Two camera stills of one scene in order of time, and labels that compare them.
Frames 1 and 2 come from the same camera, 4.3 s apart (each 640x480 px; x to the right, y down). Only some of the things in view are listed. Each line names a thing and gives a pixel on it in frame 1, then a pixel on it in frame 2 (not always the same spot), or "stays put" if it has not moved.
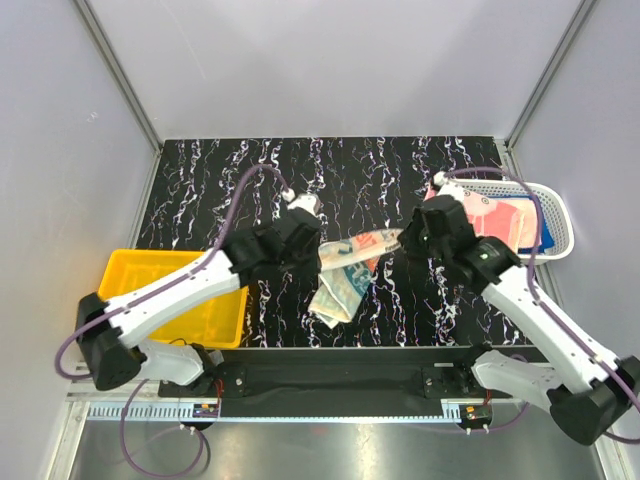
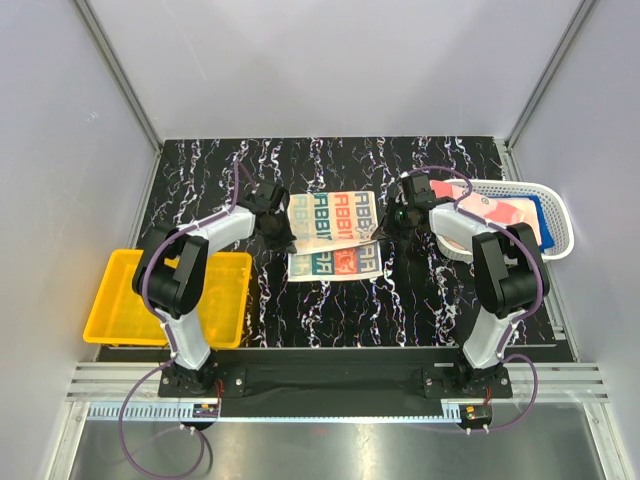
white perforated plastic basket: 559,207 stays put
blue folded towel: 547,240 stays put
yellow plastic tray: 219,325 stays put
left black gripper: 312,263 -> 284,242
